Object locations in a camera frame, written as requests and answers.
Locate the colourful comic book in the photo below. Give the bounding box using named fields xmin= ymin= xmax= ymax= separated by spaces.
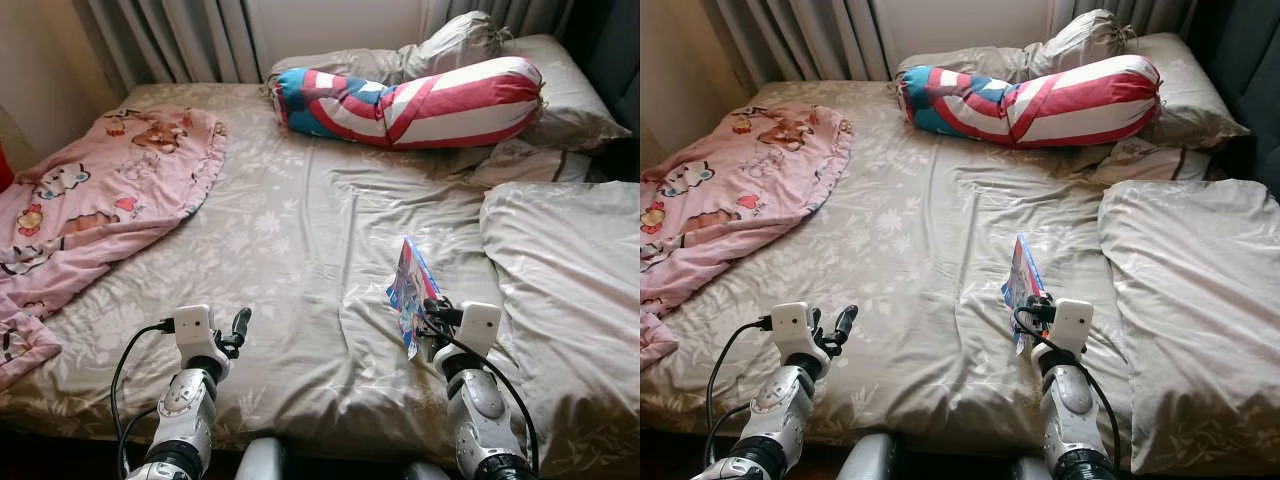
xmin=387 ymin=237 xmax=446 ymax=359
xmin=1002 ymin=235 xmax=1051 ymax=357

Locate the grey floral duvet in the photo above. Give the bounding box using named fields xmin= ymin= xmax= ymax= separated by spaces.
xmin=1098 ymin=180 xmax=1280 ymax=477
xmin=480 ymin=180 xmax=641 ymax=477

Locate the silver left robot leg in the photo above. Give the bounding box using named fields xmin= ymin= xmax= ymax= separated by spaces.
xmin=838 ymin=433 xmax=897 ymax=480
xmin=235 ymin=437 xmax=287 ymax=480

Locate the bed with grey floral sheet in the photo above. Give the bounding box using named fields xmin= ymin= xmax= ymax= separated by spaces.
xmin=0 ymin=80 xmax=641 ymax=477
xmin=640 ymin=80 xmax=1280 ymax=477

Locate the pink cartoon print blanket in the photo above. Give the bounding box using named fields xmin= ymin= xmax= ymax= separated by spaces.
xmin=0 ymin=105 xmax=229 ymax=391
xmin=640 ymin=103 xmax=854 ymax=371

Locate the red white blue bolster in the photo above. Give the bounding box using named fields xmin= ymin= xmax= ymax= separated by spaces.
xmin=897 ymin=55 xmax=1163 ymax=149
xmin=272 ymin=57 xmax=546 ymax=151

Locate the grey floral flat pillow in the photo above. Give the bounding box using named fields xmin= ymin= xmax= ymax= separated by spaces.
xmin=500 ymin=35 xmax=633 ymax=153
xmin=1125 ymin=33 xmax=1251 ymax=151

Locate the grey knotted bolster pillow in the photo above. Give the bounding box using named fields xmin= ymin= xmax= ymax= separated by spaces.
xmin=268 ymin=12 xmax=516 ymax=86
xmin=895 ymin=10 xmax=1138 ymax=83

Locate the dark blue upholstered headboard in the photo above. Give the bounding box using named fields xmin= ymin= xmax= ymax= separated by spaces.
xmin=568 ymin=0 xmax=641 ymax=183
xmin=1195 ymin=0 xmax=1280 ymax=201

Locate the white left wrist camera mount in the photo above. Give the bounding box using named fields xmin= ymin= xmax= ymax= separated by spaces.
xmin=770 ymin=302 xmax=817 ymax=359
xmin=172 ymin=305 xmax=219 ymax=363

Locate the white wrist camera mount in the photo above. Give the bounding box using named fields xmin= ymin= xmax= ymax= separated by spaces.
xmin=770 ymin=302 xmax=817 ymax=359
xmin=455 ymin=302 xmax=503 ymax=359
xmin=172 ymin=305 xmax=219 ymax=363
xmin=1050 ymin=298 xmax=1096 ymax=353

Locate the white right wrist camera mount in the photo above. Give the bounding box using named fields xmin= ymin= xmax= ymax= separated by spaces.
xmin=1050 ymin=298 xmax=1096 ymax=353
xmin=455 ymin=302 xmax=503 ymax=359

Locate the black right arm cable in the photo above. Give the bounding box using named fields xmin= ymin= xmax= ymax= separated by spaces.
xmin=1011 ymin=303 xmax=1128 ymax=473
xmin=414 ymin=308 xmax=543 ymax=473

